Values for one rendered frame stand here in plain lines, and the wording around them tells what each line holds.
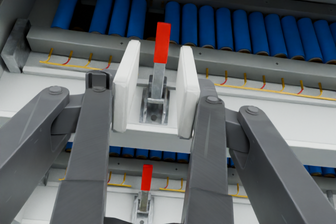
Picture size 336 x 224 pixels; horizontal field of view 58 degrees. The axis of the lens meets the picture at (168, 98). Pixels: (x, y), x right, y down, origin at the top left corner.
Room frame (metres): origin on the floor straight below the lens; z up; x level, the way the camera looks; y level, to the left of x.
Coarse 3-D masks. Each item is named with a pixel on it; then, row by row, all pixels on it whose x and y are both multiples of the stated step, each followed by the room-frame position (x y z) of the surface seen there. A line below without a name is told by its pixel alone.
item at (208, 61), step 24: (48, 48) 0.27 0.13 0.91; (72, 48) 0.27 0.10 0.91; (96, 48) 0.27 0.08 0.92; (120, 48) 0.27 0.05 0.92; (144, 48) 0.28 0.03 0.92; (168, 48) 0.28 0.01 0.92; (192, 48) 0.29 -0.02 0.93; (216, 72) 0.28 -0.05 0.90; (240, 72) 0.28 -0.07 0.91; (264, 72) 0.28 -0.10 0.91; (288, 72) 0.28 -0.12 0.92; (312, 72) 0.28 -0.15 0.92; (312, 96) 0.27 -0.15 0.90
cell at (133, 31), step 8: (136, 0) 0.35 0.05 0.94; (144, 0) 0.35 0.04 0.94; (136, 8) 0.34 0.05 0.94; (144, 8) 0.34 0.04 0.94; (136, 16) 0.32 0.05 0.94; (144, 16) 0.33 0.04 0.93; (128, 24) 0.32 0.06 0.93; (136, 24) 0.31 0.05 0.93; (128, 32) 0.30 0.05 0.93; (136, 32) 0.30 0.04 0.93
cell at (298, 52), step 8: (288, 16) 0.36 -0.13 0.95; (288, 24) 0.35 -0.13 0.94; (296, 24) 0.36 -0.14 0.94; (288, 32) 0.34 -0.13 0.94; (296, 32) 0.34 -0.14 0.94; (288, 40) 0.33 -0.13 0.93; (296, 40) 0.33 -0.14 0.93; (288, 48) 0.32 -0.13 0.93; (296, 48) 0.32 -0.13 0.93; (288, 56) 0.31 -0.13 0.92; (296, 56) 0.31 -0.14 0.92; (304, 56) 0.31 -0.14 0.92
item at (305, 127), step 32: (0, 0) 0.27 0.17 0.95; (32, 0) 0.34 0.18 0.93; (320, 0) 0.39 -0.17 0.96; (0, 32) 0.26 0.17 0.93; (0, 64) 0.24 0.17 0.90; (32, 64) 0.26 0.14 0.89; (96, 64) 0.27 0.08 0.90; (0, 96) 0.22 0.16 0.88; (32, 96) 0.23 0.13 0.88; (224, 96) 0.26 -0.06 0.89; (320, 96) 0.28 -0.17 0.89; (128, 128) 0.21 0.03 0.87; (160, 128) 0.21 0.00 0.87; (288, 128) 0.24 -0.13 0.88; (320, 128) 0.24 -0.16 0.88; (320, 160) 0.23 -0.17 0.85
